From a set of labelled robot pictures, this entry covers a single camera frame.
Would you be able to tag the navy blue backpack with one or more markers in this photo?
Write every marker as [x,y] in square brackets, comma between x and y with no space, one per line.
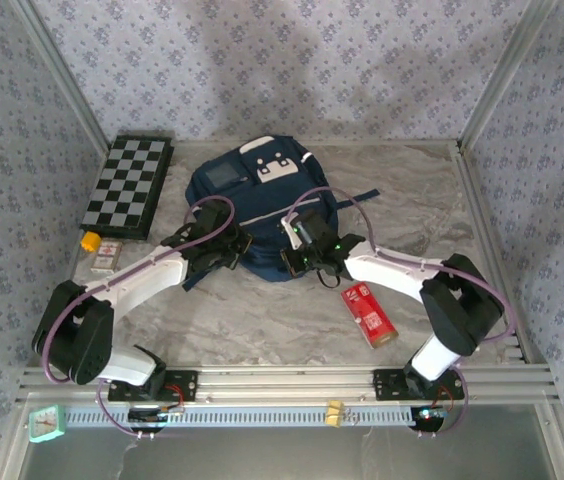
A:
[262,200]

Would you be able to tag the red rectangular box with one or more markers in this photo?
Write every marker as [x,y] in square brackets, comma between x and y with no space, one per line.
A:
[369,315]

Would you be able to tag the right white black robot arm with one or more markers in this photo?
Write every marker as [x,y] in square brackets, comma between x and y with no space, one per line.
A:
[392,272]

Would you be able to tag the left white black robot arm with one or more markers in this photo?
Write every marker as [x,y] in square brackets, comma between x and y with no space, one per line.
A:
[132,285]

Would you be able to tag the red white card box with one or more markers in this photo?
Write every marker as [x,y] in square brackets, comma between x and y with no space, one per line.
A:
[106,256]

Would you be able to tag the black grey chessboard box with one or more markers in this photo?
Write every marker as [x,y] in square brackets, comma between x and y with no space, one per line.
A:
[122,185]

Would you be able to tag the small yellow block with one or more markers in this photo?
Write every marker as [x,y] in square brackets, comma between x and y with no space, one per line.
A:
[90,241]

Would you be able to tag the yellow binder clip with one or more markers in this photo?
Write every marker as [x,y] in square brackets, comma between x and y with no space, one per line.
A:
[335,412]

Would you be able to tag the left small circuit board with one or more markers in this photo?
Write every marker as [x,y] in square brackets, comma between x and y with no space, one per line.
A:
[162,412]

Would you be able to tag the small circuit board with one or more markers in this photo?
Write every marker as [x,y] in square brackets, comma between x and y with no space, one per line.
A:
[429,414]
[162,412]

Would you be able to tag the right small circuit board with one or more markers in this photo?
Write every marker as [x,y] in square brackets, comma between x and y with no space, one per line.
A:
[429,414]

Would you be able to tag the mint green alarm clock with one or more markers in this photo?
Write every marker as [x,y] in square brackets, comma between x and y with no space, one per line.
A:
[47,424]

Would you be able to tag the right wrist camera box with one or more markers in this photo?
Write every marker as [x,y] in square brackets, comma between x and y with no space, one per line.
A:
[292,235]

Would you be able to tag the aluminium front rail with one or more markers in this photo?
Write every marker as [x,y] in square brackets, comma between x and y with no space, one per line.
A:
[287,382]

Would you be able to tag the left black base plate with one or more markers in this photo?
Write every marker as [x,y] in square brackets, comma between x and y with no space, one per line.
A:
[187,385]

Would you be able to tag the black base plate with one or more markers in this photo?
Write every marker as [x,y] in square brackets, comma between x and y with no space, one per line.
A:
[187,385]
[387,385]

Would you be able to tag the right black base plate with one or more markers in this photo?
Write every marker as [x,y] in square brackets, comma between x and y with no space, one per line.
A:
[387,385]

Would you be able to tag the right aluminium side rail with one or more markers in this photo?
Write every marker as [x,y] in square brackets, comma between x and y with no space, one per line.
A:
[482,210]

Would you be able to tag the left aluminium frame post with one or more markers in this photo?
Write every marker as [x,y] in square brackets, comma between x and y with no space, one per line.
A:
[64,75]

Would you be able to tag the aluminium frame post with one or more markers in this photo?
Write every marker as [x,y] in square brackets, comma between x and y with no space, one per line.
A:
[504,75]
[64,75]

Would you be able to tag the right aluminium frame post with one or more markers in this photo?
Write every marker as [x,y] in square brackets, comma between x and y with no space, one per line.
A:
[504,75]

